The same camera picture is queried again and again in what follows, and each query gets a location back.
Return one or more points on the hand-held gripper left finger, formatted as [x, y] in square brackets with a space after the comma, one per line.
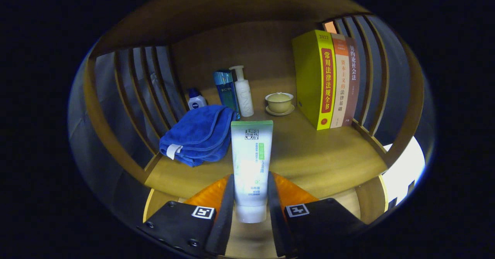
[226, 212]

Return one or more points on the wooden cabinet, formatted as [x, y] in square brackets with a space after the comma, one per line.
[232, 4]

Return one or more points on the brown book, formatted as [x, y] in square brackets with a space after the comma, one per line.
[354, 89]

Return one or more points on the thick yellow book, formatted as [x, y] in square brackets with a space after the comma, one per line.
[309, 77]

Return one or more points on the lidded ceramic tea cup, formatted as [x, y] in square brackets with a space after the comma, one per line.
[279, 101]

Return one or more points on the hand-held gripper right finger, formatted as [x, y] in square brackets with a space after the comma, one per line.
[275, 212]

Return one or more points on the folded blue towel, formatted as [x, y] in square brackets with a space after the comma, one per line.
[197, 131]

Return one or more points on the white pump bottle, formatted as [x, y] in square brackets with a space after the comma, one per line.
[244, 96]

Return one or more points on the small white bottle blue cap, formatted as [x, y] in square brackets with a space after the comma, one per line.
[196, 102]

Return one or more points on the tall blue bottle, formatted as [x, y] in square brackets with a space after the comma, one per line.
[226, 89]

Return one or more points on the white tube with green band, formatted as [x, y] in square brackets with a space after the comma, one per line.
[251, 154]

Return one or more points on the orange and cream book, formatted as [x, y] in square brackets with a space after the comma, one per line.
[341, 81]

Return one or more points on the ceramic saucer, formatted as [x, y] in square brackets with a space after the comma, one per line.
[288, 111]

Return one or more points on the wooden countertop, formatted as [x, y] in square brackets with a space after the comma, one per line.
[309, 154]

